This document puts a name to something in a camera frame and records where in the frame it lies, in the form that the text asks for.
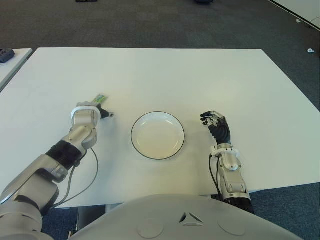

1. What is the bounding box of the white plate with black rim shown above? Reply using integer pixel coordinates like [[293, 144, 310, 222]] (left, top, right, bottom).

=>
[[130, 111, 186, 161]]

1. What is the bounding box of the white table with black edge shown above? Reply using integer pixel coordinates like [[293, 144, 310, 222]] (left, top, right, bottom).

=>
[[267, 0, 320, 30]]

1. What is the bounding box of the green white toothpaste tube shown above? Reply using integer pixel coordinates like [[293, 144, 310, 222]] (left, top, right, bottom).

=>
[[91, 93, 106, 104]]

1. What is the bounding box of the white neighbouring table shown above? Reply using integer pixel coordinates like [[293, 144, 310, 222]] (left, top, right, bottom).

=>
[[0, 48, 34, 92]]

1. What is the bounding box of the dark device on neighbouring table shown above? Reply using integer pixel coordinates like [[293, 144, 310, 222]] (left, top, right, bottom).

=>
[[0, 48, 15, 64]]

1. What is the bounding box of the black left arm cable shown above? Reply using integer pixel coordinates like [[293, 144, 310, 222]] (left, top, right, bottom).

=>
[[49, 147, 99, 208]]

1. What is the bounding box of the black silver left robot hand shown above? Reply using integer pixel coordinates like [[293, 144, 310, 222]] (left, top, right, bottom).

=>
[[76, 101, 115, 120]]

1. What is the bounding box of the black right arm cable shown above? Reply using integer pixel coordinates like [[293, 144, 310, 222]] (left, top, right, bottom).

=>
[[208, 154, 222, 198]]

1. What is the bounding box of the grey robot torso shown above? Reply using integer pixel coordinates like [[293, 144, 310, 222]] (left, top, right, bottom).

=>
[[71, 193, 305, 240]]

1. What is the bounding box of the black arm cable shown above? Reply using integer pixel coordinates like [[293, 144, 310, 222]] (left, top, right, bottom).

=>
[[208, 154, 222, 198], [49, 147, 99, 208]]

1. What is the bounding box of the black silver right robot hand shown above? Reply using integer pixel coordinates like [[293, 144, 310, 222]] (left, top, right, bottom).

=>
[[199, 109, 231, 146]]

